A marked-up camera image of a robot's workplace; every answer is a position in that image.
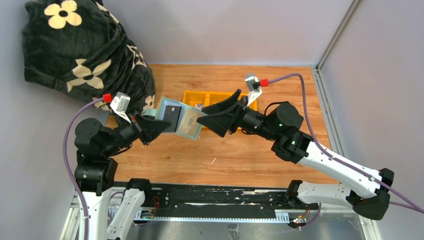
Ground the green card holder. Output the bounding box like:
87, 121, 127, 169
142, 97, 205, 140

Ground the aluminium frame rail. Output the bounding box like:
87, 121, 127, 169
314, 0, 363, 148

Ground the gold card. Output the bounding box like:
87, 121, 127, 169
176, 108, 203, 139

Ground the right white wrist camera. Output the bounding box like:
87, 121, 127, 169
244, 73, 269, 106

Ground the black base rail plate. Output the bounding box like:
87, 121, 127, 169
142, 183, 318, 220

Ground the dark grey credit card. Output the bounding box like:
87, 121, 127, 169
163, 105, 182, 133

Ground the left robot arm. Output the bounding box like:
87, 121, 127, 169
74, 112, 171, 240

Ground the black floral plush blanket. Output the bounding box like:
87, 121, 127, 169
22, 0, 156, 112

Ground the yellow three-compartment bin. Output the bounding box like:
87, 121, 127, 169
182, 90, 259, 137

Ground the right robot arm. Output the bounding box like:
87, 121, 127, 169
197, 90, 394, 221

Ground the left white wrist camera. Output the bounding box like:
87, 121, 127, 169
110, 92, 131, 123

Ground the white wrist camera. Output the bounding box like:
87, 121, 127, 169
244, 73, 269, 106
110, 92, 131, 123

